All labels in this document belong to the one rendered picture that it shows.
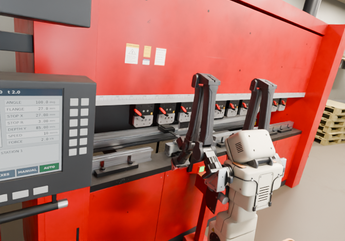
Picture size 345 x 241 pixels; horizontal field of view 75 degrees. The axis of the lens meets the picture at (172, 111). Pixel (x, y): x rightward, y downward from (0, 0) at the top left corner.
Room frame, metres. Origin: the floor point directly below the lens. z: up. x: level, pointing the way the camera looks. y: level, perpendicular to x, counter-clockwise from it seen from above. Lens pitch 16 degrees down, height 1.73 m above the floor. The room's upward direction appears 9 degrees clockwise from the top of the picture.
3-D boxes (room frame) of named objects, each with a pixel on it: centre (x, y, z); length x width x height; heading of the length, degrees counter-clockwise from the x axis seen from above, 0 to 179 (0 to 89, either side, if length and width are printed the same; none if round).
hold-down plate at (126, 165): (1.36, 0.31, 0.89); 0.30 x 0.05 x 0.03; 130
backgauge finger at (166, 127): (1.92, -0.02, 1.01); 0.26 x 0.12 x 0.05; 40
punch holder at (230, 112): (2.16, -0.55, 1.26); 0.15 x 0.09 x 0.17; 130
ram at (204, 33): (2.21, -0.61, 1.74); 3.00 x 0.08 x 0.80; 130
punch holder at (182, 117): (1.77, -0.09, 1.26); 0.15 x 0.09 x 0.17; 130
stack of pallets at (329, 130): (5.87, -4.09, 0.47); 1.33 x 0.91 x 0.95; 120
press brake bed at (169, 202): (2.18, -0.64, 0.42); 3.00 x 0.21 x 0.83; 130
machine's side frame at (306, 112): (3.39, -1.74, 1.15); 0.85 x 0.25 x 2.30; 40
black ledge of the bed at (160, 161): (2.18, -0.64, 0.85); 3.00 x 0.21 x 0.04; 130
